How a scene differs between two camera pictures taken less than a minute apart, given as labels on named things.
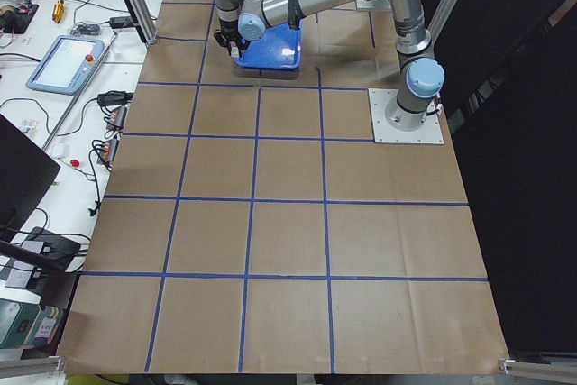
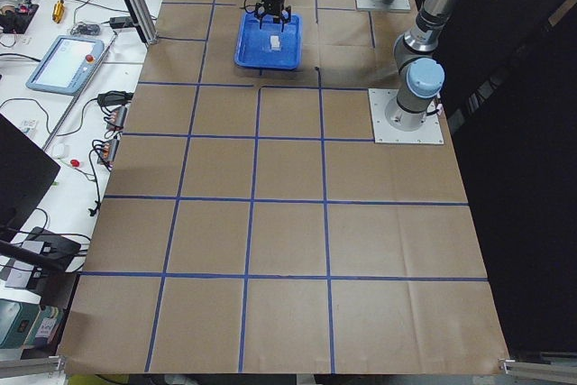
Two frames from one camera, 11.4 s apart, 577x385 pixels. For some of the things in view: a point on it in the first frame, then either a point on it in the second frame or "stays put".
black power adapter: x=116 y=22 stays put
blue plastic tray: x=279 y=49 stays put
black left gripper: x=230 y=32 to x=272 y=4
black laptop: x=25 y=175 stays put
